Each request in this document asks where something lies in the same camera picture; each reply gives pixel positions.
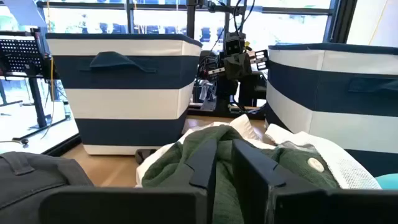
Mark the dark grey garment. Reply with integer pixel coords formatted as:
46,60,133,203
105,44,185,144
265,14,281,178
0,151,95,224

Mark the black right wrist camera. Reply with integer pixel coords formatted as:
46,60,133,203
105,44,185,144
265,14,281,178
224,39,243,57

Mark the black window frame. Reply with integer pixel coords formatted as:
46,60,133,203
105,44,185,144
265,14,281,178
0,0,358,44

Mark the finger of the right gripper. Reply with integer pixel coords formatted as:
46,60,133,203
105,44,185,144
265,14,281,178
253,49,270,71
206,67,226,77

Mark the yellow hanging cable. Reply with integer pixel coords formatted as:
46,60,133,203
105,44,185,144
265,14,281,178
45,0,57,104

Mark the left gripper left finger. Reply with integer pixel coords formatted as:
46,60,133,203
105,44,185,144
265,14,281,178
40,138,218,224

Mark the white mesh garment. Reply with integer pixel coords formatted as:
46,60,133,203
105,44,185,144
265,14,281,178
264,123,382,190

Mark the black perforated panel stand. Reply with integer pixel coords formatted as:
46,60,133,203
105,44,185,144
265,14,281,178
0,27,78,141

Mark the green knit garment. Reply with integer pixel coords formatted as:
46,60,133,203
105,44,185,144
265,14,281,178
141,124,342,224

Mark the teal cloth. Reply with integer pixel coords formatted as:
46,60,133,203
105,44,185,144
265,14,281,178
374,173,398,191

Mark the navy white striped fabric bin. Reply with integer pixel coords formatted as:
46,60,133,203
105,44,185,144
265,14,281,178
45,32,203,156
265,42,398,178

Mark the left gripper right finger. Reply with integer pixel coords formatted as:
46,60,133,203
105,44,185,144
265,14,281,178
231,138,398,224

